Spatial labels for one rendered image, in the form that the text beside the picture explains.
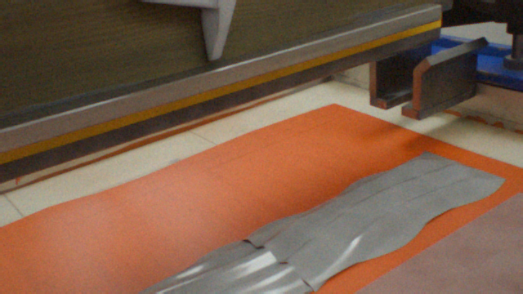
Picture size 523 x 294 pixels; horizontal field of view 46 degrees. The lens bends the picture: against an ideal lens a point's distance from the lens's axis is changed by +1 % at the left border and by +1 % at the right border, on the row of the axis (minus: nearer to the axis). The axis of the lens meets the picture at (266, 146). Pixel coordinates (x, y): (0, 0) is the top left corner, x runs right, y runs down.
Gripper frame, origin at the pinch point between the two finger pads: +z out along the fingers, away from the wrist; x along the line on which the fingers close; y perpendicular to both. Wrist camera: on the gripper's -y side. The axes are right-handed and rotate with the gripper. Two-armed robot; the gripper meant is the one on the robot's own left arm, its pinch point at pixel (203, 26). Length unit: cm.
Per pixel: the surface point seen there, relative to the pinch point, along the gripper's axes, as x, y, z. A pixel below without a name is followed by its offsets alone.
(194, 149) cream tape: -13.1, -5.4, 13.6
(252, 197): -2.8, -4.0, 13.6
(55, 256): -5.8, 9.3, 13.6
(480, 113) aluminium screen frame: 0.7, -25.5, 12.7
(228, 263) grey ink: 3.3, 2.2, 13.0
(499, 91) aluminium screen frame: 2.4, -25.5, 10.3
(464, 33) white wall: -125, -200, 62
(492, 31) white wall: -112, -200, 59
